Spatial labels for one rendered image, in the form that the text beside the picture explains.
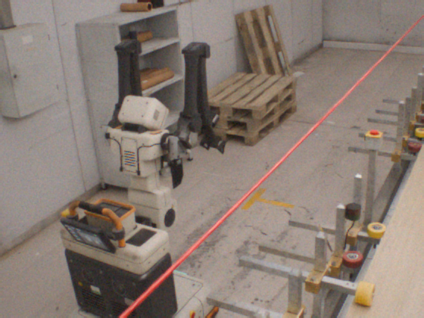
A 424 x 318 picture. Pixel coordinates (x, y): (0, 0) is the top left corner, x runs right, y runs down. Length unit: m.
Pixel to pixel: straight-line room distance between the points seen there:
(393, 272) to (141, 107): 1.39
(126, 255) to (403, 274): 1.21
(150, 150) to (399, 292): 1.31
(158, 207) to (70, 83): 1.97
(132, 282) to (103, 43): 2.29
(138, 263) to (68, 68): 2.35
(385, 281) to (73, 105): 3.14
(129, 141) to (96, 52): 1.84
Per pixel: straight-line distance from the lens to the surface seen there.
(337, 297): 2.22
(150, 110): 2.50
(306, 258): 2.18
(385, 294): 1.95
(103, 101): 4.38
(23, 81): 3.73
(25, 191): 4.18
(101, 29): 4.19
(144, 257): 2.38
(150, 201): 2.68
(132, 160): 2.57
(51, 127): 4.26
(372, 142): 2.43
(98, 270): 2.60
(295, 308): 1.71
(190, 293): 2.93
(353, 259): 2.09
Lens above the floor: 2.12
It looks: 24 degrees down
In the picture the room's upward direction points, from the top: 4 degrees counter-clockwise
